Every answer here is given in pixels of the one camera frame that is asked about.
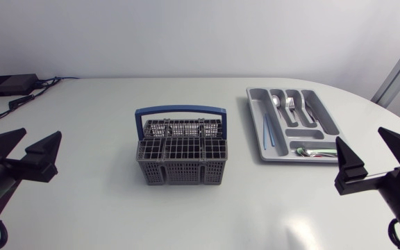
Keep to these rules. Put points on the grey cutlery tray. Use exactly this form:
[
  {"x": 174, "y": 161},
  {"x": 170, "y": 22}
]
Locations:
[{"x": 283, "y": 139}]

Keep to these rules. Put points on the grey cutlery basket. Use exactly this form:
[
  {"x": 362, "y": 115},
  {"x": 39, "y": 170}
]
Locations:
[{"x": 182, "y": 149}]

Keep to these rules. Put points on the green plastic spoon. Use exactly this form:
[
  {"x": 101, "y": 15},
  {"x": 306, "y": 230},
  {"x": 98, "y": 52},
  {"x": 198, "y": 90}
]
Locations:
[{"x": 321, "y": 151}]

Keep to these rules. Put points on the small steel spoon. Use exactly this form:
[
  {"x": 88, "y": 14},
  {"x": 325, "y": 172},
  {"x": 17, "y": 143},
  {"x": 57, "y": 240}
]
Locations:
[{"x": 319, "y": 155}]

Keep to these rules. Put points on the black power brick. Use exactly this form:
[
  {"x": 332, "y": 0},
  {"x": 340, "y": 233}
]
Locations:
[{"x": 9, "y": 85}]

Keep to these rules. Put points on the steel knife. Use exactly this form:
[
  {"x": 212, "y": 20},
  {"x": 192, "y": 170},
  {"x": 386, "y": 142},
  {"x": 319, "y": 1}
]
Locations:
[{"x": 311, "y": 112}]

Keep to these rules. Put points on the steel fork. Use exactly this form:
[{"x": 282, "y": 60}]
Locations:
[{"x": 291, "y": 103}]

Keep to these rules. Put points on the blue chopstick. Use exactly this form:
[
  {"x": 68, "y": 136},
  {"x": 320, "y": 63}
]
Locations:
[{"x": 270, "y": 132}]

